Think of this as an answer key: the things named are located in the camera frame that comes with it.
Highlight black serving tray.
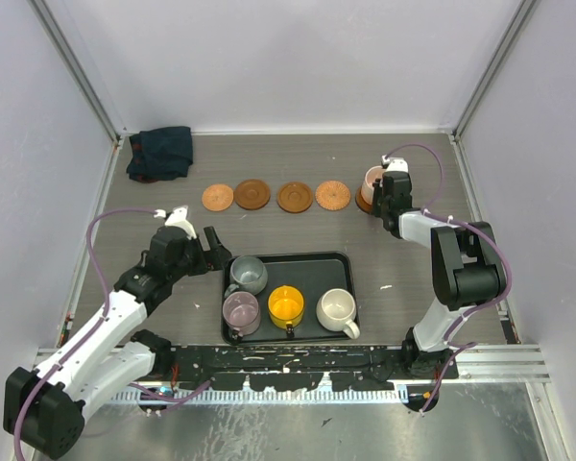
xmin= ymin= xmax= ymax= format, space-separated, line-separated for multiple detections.
xmin=221 ymin=252 xmax=361 ymax=346

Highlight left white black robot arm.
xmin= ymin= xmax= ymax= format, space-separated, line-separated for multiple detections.
xmin=3 ymin=225 xmax=231 ymax=460

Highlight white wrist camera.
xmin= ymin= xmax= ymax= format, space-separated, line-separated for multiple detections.
xmin=154 ymin=206 xmax=197 ymax=239
xmin=381 ymin=155 xmax=409 ymax=174

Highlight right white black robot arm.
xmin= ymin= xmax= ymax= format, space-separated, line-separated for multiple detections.
xmin=372 ymin=171 xmax=510 ymax=378

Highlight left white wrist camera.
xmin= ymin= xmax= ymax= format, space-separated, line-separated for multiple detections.
xmin=154 ymin=206 xmax=197 ymax=239

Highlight pink ceramic mug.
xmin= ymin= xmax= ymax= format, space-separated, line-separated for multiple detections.
xmin=360 ymin=165 xmax=385 ymax=205

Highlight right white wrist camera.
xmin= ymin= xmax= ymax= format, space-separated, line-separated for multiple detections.
xmin=381 ymin=155 xmax=409 ymax=174

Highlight lilac ceramic mug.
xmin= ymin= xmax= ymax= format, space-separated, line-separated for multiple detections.
xmin=222 ymin=291 xmax=261 ymax=342

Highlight white slotted cable duct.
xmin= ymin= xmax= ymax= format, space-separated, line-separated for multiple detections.
xmin=114 ymin=387 xmax=409 ymax=405

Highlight dark blue folded cloth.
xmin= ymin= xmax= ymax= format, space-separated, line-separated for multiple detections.
xmin=126 ymin=126 xmax=194 ymax=183

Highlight grey ceramic mug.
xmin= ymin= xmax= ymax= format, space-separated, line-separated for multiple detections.
xmin=225 ymin=255 xmax=268 ymax=297

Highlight woven rattan coaster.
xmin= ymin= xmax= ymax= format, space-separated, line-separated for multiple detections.
xmin=315 ymin=181 xmax=351 ymax=211
xmin=202 ymin=183 xmax=234 ymax=212

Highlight aluminium frame rail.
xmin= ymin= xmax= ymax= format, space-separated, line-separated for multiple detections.
xmin=50 ymin=345 xmax=549 ymax=392

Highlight yellow ceramic mug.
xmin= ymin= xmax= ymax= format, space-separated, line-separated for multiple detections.
xmin=268 ymin=285 xmax=305 ymax=339

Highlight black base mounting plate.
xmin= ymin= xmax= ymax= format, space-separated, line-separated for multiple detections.
xmin=117 ymin=344 xmax=461 ymax=391

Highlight brown wooden saucer coaster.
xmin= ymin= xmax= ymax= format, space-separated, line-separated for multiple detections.
xmin=276 ymin=182 xmax=313 ymax=213
xmin=234 ymin=179 xmax=271 ymax=210
xmin=355 ymin=187 xmax=372 ymax=214

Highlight cream ceramic mug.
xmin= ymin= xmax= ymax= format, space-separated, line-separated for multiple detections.
xmin=316 ymin=288 xmax=361 ymax=340

